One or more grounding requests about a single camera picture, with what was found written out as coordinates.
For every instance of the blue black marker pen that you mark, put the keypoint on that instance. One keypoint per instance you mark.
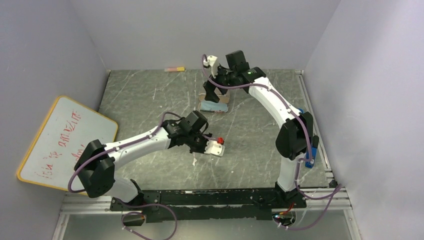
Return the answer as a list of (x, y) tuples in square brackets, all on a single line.
[(314, 143)]

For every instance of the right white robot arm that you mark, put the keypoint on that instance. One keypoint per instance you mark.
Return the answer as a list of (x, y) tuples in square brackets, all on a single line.
[(293, 141)]

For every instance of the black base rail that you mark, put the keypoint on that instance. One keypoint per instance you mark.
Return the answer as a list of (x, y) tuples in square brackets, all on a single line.
[(238, 203)]

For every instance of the pink yellow marker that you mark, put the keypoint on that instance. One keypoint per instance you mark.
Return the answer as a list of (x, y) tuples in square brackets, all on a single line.
[(175, 69)]

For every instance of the blue cleaning cloth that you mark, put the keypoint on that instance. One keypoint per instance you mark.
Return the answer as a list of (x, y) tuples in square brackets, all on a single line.
[(212, 107)]

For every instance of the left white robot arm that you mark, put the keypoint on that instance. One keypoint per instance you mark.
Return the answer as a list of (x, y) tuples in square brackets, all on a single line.
[(98, 163)]

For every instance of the yellow framed whiteboard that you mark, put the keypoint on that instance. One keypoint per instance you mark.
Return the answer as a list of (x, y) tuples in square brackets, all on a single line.
[(61, 140)]

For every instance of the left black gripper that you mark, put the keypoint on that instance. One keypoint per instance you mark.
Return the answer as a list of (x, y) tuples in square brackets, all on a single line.
[(202, 150)]

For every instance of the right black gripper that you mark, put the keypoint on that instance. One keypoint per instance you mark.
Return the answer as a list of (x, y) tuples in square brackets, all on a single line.
[(209, 87)]

